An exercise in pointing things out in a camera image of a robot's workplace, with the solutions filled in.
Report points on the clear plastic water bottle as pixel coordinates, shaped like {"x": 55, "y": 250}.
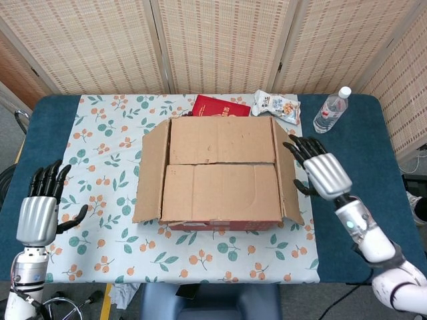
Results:
{"x": 328, "y": 111}

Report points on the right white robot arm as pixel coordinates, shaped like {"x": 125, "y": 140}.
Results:
{"x": 377, "y": 246}

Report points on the white snack bag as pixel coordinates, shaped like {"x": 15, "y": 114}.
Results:
{"x": 277, "y": 106}

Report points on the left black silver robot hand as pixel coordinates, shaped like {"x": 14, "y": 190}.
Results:
{"x": 36, "y": 220}

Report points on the black equipment box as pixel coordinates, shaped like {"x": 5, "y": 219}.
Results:
{"x": 415, "y": 180}

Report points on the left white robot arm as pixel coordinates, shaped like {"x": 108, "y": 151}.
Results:
{"x": 28, "y": 270}

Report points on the cardboard box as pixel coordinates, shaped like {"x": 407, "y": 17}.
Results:
{"x": 220, "y": 190}

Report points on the floral print tablecloth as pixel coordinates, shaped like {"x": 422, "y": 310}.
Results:
{"x": 100, "y": 150}

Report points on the chrome tube chair frame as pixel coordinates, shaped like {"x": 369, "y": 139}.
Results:
{"x": 20, "y": 118}

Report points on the black metal floor stand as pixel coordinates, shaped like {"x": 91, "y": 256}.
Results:
{"x": 95, "y": 296}

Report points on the crumpled white paper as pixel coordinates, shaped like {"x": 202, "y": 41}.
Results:
{"x": 125, "y": 293}

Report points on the black round floor object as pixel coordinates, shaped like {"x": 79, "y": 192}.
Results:
{"x": 6, "y": 186}

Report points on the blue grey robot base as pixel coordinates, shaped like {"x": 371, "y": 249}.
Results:
{"x": 213, "y": 303}

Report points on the woven bamboo folding screen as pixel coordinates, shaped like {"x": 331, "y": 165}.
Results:
{"x": 220, "y": 43}

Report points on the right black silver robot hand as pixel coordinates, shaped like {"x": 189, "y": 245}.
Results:
{"x": 327, "y": 176}

